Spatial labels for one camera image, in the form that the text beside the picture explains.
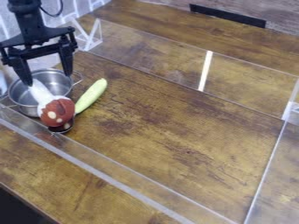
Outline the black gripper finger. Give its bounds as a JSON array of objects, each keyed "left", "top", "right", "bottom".
[
  {"left": 59, "top": 38, "right": 74, "bottom": 76},
  {"left": 9, "top": 55, "right": 34, "bottom": 86}
]

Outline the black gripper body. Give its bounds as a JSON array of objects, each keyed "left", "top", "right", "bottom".
[{"left": 0, "top": 0, "right": 78, "bottom": 65}]

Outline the red white plush mushroom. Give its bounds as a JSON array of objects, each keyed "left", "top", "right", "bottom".
[{"left": 29, "top": 79, "right": 75, "bottom": 127}]

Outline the silver metal pot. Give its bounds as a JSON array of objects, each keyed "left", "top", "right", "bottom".
[{"left": 9, "top": 68, "right": 83, "bottom": 117}]

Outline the clear acrylic triangle stand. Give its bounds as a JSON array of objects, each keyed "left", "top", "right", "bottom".
[{"left": 71, "top": 18, "right": 103, "bottom": 52}]

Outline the black strip on table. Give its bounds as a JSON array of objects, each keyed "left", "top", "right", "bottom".
[{"left": 190, "top": 3, "right": 268, "bottom": 28}]

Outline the clear acrylic front barrier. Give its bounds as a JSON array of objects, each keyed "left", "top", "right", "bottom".
[{"left": 0, "top": 104, "right": 238, "bottom": 224}]

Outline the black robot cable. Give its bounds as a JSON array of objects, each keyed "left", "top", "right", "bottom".
[{"left": 39, "top": 0, "right": 65, "bottom": 18}]

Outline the spoon with green handle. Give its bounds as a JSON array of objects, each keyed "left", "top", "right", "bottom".
[{"left": 49, "top": 78, "right": 109, "bottom": 133}]

